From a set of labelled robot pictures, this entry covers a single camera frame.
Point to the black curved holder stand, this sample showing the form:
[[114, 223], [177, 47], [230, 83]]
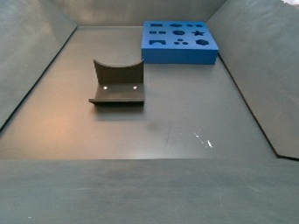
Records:
[[120, 84]]

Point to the blue shape-sorter block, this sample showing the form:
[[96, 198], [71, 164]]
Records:
[[178, 42]]

